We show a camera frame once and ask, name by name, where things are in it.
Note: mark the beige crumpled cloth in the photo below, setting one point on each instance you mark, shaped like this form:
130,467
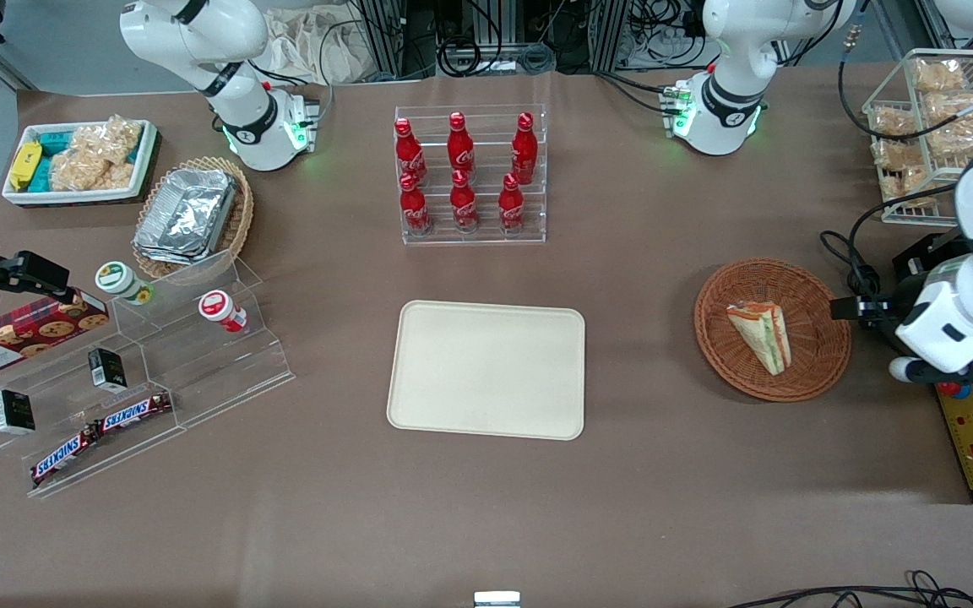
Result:
309,42

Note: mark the clear bag rice crackers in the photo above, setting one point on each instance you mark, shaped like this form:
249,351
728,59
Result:
85,171
120,132

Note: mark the beige rectangular tray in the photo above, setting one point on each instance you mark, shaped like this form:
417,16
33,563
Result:
486,369

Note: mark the teal snack pack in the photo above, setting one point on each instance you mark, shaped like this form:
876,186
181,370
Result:
42,176
56,138

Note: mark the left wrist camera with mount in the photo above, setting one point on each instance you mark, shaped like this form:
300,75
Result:
959,371

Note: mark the triangle sandwich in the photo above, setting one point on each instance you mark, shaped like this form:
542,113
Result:
762,336

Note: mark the red lid white cup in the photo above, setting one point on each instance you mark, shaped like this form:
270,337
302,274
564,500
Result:
220,309

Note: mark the red cookie box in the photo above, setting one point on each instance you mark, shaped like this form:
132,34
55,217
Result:
22,336

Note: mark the green lid white cup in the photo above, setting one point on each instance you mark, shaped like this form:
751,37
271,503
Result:
119,280

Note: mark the brown round wicker basket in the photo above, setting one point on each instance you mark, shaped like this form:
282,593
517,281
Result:
812,355

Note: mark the clear acrylic bottle rack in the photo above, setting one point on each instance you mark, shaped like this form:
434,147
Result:
471,236

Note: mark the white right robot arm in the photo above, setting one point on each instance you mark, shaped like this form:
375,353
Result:
225,51

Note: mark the light oval wicker basket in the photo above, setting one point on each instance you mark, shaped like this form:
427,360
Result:
237,224

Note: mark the red cola bottle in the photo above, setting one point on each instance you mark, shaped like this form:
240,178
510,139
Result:
414,205
460,145
510,203
409,152
464,203
524,149

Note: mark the yellow snack pack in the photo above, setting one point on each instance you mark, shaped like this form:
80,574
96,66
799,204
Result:
24,165

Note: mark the small black box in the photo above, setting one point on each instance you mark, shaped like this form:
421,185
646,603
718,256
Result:
13,411
106,369

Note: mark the aluminium foil container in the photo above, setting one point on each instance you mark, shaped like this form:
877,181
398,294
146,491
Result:
187,215

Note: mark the clear acrylic stepped stand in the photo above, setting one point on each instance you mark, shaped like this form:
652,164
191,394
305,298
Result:
199,371

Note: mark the white rectangular snack bin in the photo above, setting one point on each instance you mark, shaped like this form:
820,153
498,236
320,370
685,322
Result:
73,195

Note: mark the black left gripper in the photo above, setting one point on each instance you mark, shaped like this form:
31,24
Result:
903,297

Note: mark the clear bag fried snack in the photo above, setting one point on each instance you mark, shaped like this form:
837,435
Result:
955,105
894,123
896,160
959,139
939,74

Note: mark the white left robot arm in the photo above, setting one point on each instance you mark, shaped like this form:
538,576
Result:
727,76

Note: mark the brown chocolate bar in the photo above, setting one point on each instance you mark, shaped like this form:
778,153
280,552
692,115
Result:
135,411
64,456

